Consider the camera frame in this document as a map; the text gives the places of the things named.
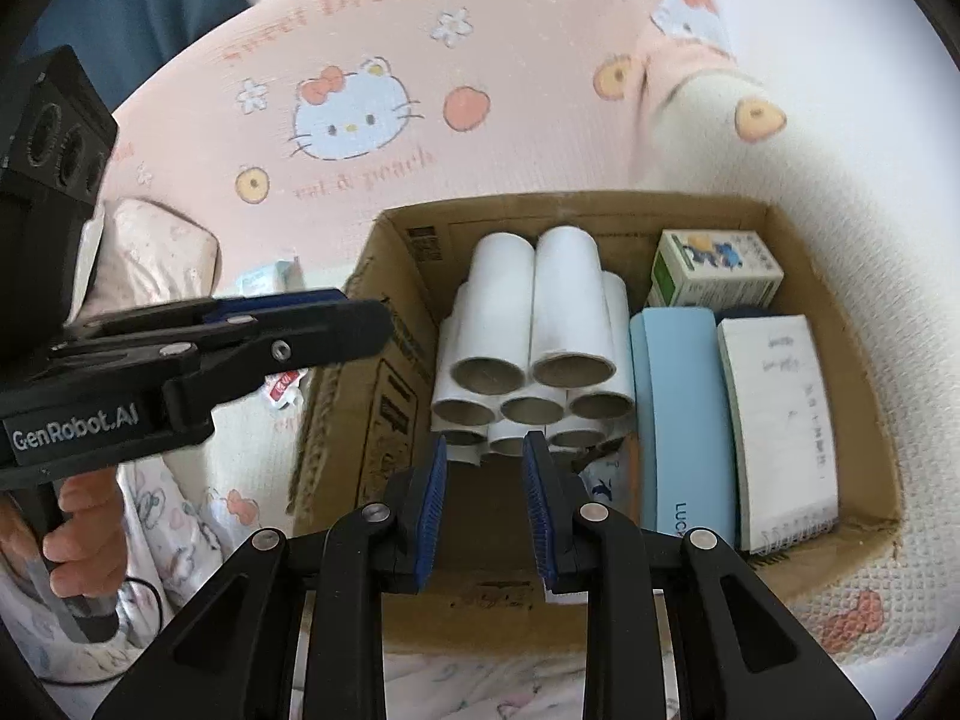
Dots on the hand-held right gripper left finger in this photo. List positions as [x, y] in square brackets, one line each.
[431, 510]

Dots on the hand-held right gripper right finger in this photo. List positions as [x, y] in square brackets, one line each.
[536, 510]

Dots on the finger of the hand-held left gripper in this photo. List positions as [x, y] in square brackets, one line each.
[300, 345]
[255, 307]

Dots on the red white toothpaste tube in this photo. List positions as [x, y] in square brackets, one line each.
[285, 388]

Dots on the cardboard box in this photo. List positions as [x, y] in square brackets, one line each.
[352, 420]

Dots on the stack of white tubes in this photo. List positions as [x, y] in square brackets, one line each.
[562, 300]

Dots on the person's left hand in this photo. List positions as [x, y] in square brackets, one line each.
[86, 532]

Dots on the small blue white tissue pack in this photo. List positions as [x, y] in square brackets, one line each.
[266, 279]

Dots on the blue white plastic pack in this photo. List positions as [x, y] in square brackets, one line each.
[611, 484]

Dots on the cream cartoon print pillow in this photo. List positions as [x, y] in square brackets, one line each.
[157, 255]

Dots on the light blue flat box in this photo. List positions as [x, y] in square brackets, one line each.
[679, 405]

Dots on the blue curtain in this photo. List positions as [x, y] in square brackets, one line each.
[150, 0]

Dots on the white spiral notebook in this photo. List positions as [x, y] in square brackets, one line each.
[780, 420]

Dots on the green white small carton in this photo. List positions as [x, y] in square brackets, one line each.
[712, 270]

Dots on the pink printed blanket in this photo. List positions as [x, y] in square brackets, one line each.
[525, 52]

